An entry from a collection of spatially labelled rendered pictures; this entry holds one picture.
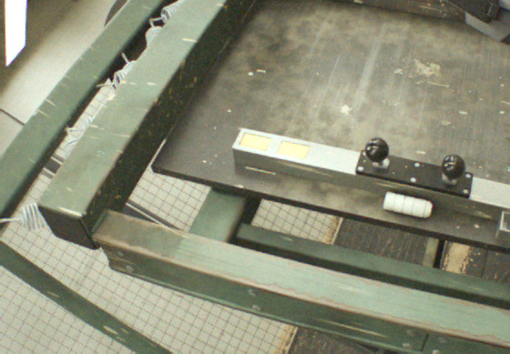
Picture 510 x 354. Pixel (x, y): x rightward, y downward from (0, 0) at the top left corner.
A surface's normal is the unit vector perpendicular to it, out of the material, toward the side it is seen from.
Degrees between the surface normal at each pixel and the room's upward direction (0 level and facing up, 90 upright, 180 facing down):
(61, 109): 90
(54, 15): 90
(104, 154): 60
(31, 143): 90
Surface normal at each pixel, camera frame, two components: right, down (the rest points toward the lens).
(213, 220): -0.10, -0.66
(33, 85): 0.35, -0.38
